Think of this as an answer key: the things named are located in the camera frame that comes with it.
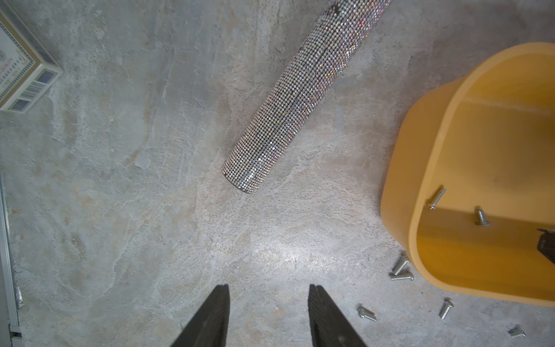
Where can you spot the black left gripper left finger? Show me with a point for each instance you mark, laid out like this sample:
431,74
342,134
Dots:
209,326

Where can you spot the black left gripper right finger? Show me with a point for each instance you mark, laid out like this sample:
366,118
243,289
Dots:
329,327

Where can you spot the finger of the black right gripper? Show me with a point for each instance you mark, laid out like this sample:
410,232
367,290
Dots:
546,245

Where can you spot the yellow plastic storage box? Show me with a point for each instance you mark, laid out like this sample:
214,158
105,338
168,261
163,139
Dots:
488,138

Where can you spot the silver screw in box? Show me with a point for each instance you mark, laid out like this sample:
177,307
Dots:
481,219
432,205

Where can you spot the playing card box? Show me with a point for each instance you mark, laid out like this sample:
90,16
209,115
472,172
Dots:
27,68

